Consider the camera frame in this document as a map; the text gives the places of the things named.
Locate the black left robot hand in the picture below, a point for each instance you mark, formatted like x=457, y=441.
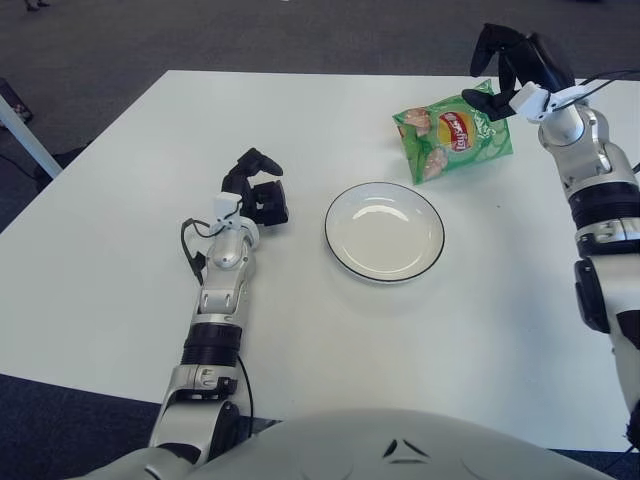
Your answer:
x=267, y=202

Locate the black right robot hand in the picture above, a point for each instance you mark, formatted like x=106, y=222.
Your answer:
x=542, y=60

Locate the green potato chips bag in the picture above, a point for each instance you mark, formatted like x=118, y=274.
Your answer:
x=450, y=150

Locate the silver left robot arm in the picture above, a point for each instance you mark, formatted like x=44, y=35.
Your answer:
x=222, y=290

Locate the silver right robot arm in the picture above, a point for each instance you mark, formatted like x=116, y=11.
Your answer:
x=600, y=165

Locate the white plate with black rim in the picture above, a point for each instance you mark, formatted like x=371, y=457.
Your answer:
x=385, y=240

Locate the white box on left wrist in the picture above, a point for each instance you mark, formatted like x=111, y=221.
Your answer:
x=226, y=204

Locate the white box on wrist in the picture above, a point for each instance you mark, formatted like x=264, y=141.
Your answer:
x=226, y=204
x=530, y=100

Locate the white box on right wrist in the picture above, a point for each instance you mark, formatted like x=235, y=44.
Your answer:
x=530, y=100

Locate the grey robot torso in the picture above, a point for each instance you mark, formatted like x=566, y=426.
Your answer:
x=325, y=445

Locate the white table leg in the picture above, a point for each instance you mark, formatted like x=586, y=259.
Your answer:
x=25, y=135

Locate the small dark patterned object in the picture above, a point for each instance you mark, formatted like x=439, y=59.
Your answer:
x=12, y=100

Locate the dark distant furniture legs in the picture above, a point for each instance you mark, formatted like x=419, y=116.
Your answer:
x=36, y=4

